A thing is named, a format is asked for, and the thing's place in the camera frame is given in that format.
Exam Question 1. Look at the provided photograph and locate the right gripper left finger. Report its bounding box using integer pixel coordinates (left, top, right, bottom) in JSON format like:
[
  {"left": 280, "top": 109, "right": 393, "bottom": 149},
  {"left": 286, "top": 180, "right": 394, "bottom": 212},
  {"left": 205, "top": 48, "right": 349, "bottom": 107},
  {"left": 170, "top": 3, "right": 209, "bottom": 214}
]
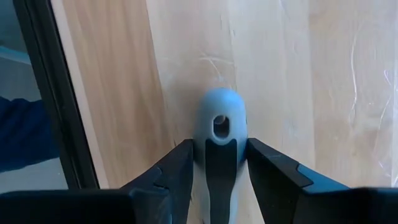
[{"left": 0, "top": 139, "right": 194, "bottom": 224}]

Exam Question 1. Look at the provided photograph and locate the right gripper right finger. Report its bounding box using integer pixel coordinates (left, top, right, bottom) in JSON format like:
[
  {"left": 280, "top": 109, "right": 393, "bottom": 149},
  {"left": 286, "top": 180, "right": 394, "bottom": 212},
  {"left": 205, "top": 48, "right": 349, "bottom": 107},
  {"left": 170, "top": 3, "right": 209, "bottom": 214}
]
[{"left": 247, "top": 138, "right": 398, "bottom": 224}]

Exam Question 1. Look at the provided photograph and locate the grey and black screwdriver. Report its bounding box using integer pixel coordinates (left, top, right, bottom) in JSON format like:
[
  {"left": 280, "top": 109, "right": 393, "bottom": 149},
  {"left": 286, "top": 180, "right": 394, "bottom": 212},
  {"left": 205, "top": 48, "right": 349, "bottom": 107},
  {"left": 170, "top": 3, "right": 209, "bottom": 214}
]
[{"left": 191, "top": 86, "right": 249, "bottom": 224}]

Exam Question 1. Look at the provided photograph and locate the dark blue fabric object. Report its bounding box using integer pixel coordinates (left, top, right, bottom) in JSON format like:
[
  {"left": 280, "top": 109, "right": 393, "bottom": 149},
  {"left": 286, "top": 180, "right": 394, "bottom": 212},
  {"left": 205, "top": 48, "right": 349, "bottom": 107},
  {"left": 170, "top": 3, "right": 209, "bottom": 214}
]
[{"left": 0, "top": 96, "right": 60, "bottom": 174}]

